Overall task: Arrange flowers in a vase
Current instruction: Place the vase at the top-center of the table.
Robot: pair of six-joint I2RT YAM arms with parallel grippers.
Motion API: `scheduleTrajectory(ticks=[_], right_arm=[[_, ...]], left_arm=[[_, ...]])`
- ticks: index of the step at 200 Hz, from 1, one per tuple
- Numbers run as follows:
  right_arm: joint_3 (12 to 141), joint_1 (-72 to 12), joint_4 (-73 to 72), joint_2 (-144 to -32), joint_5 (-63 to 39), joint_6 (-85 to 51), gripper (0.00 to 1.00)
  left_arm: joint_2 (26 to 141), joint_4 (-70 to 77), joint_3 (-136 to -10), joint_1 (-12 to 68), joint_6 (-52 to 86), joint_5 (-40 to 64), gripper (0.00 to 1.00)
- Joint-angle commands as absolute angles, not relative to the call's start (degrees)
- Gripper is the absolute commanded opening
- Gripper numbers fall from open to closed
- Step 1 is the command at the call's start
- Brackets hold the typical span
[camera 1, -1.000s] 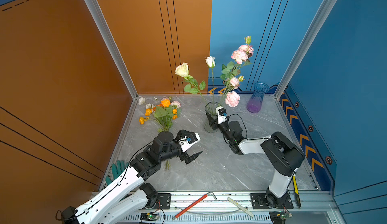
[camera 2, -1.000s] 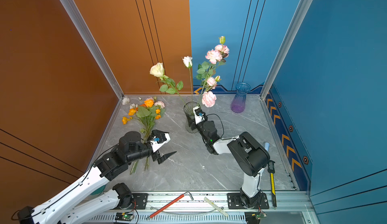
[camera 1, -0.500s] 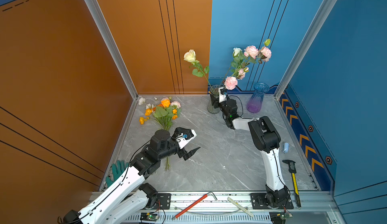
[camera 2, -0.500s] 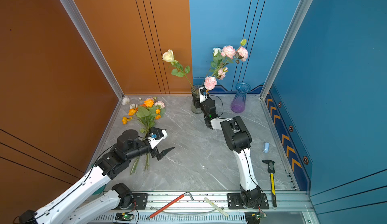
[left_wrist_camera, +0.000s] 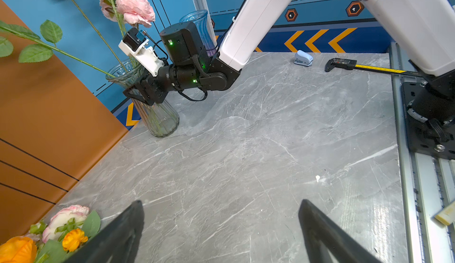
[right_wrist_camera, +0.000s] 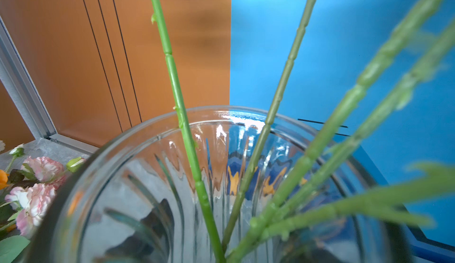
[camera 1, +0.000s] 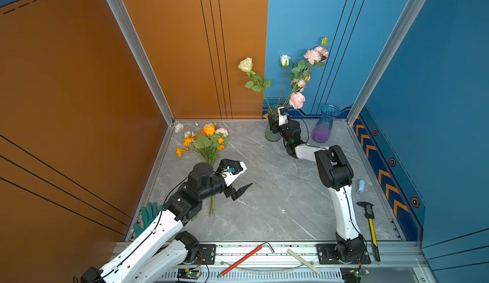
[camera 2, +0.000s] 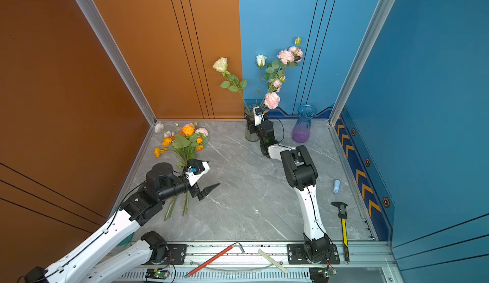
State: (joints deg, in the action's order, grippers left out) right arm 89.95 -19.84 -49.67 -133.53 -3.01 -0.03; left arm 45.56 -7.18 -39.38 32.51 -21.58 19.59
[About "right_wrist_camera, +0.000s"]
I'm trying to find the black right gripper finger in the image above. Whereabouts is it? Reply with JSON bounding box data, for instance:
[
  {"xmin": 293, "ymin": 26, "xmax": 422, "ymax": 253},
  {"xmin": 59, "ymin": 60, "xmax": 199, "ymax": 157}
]
[{"xmin": 104, "ymin": 199, "xmax": 174, "ymax": 263}]

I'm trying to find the clear glass vase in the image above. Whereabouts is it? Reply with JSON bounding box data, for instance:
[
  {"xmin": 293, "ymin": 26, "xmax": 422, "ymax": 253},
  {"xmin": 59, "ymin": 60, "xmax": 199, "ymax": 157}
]
[{"xmin": 24, "ymin": 106, "xmax": 414, "ymax": 263}]

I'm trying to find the pink carnation flower stem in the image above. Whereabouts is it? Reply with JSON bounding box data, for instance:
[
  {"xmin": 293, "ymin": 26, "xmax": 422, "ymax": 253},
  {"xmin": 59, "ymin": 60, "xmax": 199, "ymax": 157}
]
[{"xmin": 227, "ymin": 0, "xmax": 455, "ymax": 263}]

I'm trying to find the pink peony flower stem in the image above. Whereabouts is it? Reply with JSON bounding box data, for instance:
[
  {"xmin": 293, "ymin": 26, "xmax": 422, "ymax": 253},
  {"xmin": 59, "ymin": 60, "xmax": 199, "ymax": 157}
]
[{"xmin": 0, "ymin": 143, "xmax": 86, "ymax": 263}]

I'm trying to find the cream white rose stem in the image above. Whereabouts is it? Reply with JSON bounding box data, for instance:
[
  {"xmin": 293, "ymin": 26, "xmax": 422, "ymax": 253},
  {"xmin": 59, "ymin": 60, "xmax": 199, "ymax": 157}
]
[{"xmin": 151, "ymin": 0, "xmax": 226, "ymax": 263}]

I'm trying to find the white rose bud stem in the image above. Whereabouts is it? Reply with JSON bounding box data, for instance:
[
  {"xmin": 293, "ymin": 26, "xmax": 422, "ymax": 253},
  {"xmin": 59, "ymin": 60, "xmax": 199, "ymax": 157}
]
[{"xmin": 222, "ymin": 0, "xmax": 316, "ymax": 251}]

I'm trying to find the aluminium corner post left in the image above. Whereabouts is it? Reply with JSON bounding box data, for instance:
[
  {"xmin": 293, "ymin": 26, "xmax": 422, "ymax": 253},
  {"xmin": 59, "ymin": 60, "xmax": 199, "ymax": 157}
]
[{"xmin": 1, "ymin": 21, "xmax": 98, "ymax": 155}]

